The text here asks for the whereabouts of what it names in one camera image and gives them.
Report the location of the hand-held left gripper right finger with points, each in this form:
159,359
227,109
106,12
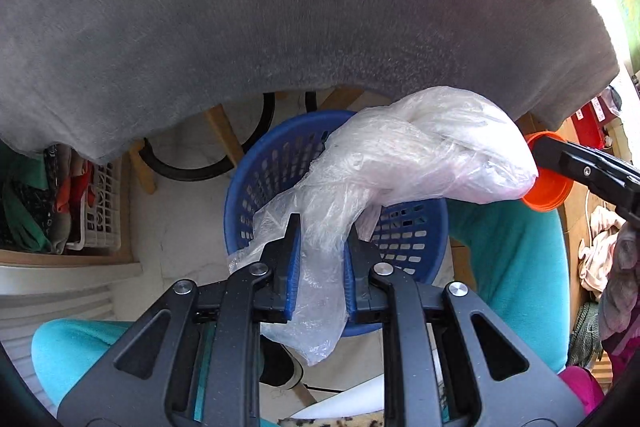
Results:
350,277

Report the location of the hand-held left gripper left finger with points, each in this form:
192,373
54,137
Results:
295,267

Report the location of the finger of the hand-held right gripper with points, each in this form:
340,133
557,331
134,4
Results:
575,157
625,202

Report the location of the orange plastic cup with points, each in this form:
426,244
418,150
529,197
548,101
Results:
545,193

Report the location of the blue plastic basket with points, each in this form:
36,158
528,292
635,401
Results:
280,167

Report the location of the clear plastic bag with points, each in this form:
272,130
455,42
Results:
425,147

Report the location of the red carton with white label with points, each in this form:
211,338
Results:
592,124

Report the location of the cream pink cloth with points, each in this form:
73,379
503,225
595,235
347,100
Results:
597,257

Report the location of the grey pink garment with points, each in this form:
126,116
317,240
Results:
622,287

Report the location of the white sheet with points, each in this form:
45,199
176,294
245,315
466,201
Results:
350,399

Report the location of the person's right teal trouser leg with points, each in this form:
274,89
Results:
515,282

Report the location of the person's teal trouser leg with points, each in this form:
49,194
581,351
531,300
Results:
515,282
75,347

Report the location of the dark green knitted cloth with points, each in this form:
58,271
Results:
585,337

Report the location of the magenta cloth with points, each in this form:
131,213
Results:
582,389

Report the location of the white plastic crate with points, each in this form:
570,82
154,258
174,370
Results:
102,219

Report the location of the person's left teal trouser leg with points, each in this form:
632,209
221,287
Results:
75,347

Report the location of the orange red cloth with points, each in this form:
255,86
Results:
72,187

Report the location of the grey blanket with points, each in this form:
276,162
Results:
250,7

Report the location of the wooden stool frame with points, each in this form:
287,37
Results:
225,132

